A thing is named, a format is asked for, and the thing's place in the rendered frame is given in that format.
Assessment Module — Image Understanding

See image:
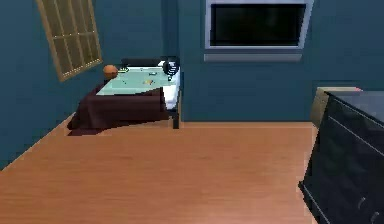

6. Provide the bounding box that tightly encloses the bed with maroon blanket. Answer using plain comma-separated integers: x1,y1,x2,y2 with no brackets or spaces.
66,57,183,137

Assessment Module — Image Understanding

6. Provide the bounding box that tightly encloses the orange ball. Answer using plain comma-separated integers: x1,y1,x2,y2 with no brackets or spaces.
102,64,119,80

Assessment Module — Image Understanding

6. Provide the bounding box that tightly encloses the grey framed television set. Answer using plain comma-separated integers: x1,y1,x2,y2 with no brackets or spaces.
204,0,315,51

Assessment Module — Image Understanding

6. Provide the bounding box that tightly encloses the beige box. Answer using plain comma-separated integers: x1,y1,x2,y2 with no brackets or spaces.
310,86,363,128

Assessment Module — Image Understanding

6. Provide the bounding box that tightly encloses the window with tan blinds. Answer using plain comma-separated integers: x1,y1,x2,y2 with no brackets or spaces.
35,0,104,83

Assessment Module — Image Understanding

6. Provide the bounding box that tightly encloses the black chest of drawers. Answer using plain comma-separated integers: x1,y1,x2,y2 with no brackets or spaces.
298,90,384,224

